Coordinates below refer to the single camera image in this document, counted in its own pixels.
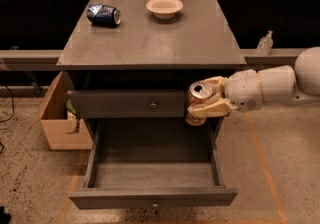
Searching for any crushed blue soda can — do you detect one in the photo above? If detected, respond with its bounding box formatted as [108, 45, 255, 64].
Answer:
[86, 4, 121, 26]

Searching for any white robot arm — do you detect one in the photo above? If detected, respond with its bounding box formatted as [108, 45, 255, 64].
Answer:
[187, 47, 320, 121]

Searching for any white paper bowl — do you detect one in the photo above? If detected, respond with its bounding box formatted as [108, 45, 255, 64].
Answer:
[146, 0, 183, 20]

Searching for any orange soda can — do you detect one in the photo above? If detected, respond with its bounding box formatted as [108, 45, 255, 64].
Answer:
[185, 81, 213, 126]

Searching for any clear hand sanitizer bottle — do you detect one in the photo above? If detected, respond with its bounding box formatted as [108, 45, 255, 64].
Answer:
[256, 30, 273, 56]

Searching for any open grey middle drawer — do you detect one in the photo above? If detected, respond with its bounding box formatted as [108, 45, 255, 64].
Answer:
[69, 118, 238, 210]

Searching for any black cable on floor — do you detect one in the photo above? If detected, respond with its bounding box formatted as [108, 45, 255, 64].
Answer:
[0, 82, 16, 154]

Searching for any closed grey top drawer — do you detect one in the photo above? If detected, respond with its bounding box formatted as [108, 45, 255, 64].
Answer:
[67, 89, 191, 119]

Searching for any grey metal railing shelf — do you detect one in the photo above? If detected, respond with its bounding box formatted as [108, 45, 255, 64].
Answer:
[0, 47, 320, 72]

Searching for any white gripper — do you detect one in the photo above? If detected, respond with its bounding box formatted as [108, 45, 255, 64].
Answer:
[187, 69, 263, 118]

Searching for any open cardboard box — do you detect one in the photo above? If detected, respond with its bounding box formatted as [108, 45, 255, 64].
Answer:
[30, 72, 93, 150]

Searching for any grey wooden drawer cabinet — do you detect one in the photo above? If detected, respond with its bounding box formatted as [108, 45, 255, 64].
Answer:
[55, 0, 248, 142]

